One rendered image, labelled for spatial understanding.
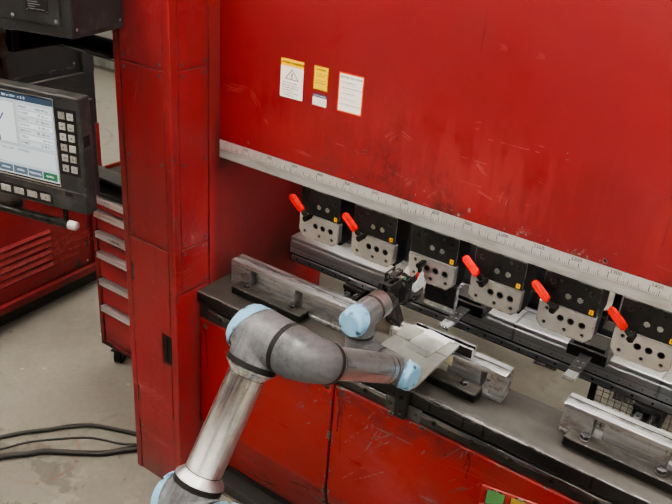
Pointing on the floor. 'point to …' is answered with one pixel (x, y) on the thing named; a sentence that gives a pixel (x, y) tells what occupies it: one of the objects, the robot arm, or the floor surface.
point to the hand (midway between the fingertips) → (418, 281)
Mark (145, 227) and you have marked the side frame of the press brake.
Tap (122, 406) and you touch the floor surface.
